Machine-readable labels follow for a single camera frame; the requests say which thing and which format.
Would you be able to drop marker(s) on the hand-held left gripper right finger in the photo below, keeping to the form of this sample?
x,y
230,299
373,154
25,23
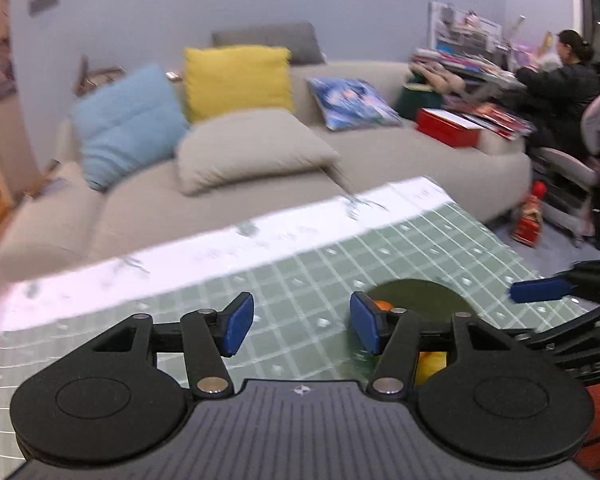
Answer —
x,y
365,322

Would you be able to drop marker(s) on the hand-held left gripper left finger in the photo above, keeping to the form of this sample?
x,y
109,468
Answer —
x,y
240,322

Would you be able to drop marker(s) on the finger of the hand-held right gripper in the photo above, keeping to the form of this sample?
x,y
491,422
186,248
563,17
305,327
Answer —
x,y
580,327
540,291

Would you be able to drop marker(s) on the orange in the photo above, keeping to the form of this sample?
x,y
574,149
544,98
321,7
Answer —
x,y
382,305

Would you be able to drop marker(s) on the green checked tablecloth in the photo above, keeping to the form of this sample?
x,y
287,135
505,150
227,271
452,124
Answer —
x,y
290,280

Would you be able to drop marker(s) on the red gift bottle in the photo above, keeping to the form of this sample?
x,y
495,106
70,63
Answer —
x,y
529,217

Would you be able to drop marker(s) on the yellow-green mango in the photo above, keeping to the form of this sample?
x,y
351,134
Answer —
x,y
432,367

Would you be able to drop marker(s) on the grey office chair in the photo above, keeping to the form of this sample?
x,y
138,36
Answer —
x,y
575,165

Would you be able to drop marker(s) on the beige sofa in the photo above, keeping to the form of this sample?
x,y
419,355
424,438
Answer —
x,y
430,180

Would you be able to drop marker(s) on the beige pillow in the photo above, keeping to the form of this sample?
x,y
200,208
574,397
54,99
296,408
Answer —
x,y
250,150

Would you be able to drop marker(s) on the pile of magazines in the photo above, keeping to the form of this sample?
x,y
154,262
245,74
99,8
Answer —
x,y
500,120

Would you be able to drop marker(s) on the red box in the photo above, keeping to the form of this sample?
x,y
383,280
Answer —
x,y
447,127

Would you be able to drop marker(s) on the blue printed pillow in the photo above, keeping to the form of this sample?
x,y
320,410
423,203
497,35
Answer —
x,y
352,102

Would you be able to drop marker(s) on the dark green bag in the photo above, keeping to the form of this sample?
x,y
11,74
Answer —
x,y
415,100

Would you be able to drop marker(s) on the light blue pillow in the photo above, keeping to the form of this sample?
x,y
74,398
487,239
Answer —
x,y
125,125

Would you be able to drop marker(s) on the beige plush toy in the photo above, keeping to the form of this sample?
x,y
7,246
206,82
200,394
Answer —
x,y
440,79

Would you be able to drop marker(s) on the yellow pillow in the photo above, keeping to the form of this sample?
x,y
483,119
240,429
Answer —
x,y
237,82

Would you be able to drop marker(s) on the cluttered desk shelf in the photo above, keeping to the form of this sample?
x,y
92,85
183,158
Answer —
x,y
467,30

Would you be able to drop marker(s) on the dark grey cushion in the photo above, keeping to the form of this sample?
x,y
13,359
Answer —
x,y
270,42

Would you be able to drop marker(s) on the black metal stand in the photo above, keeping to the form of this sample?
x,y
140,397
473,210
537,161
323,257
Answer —
x,y
95,74

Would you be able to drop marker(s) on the grey wall switch panel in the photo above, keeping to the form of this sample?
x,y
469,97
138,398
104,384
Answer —
x,y
43,2

